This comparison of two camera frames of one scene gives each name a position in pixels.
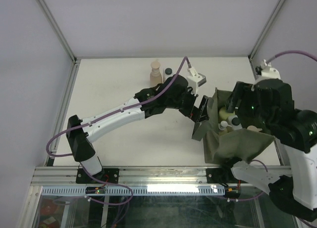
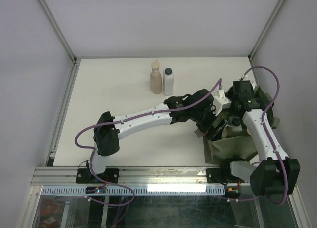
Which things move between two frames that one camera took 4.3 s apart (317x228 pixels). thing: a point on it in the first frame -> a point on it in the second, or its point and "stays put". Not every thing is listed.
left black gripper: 196,114 -> 212,134
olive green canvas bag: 247,144 stays put
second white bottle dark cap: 234,121 stays put
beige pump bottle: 155,77 stays put
